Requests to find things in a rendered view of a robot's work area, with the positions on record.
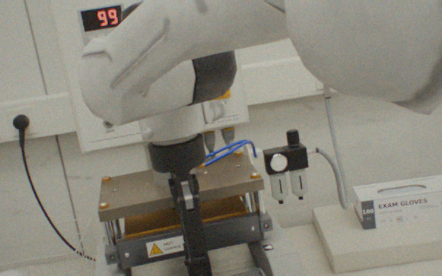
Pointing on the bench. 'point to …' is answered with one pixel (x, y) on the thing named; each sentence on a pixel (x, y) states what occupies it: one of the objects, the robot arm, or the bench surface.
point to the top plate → (208, 171)
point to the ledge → (387, 239)
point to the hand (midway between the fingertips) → (199, 274)
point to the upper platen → (139, 224)
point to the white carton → (405, 201)
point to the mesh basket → (44, 253)
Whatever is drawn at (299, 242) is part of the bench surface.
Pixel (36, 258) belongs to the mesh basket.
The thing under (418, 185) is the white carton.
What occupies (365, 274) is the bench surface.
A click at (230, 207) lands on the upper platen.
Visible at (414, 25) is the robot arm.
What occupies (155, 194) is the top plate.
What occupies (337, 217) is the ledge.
